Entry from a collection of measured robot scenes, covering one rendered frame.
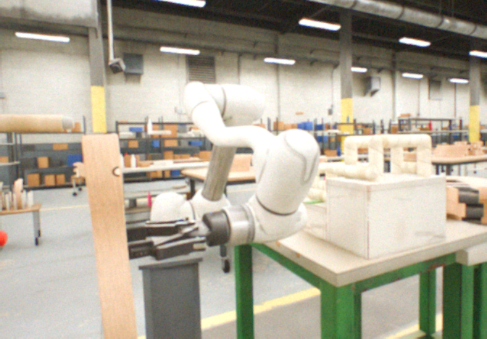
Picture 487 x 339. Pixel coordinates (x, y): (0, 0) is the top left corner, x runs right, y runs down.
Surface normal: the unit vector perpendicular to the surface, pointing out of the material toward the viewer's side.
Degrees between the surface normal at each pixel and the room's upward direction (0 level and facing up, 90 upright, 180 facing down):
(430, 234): 90
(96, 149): 84
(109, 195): 115
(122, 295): 81
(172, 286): 90
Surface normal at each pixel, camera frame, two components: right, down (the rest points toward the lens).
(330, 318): -0.91, 0.05
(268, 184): -0.71, 0.28
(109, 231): 0.44, 0.26
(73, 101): 0.42, 0.04
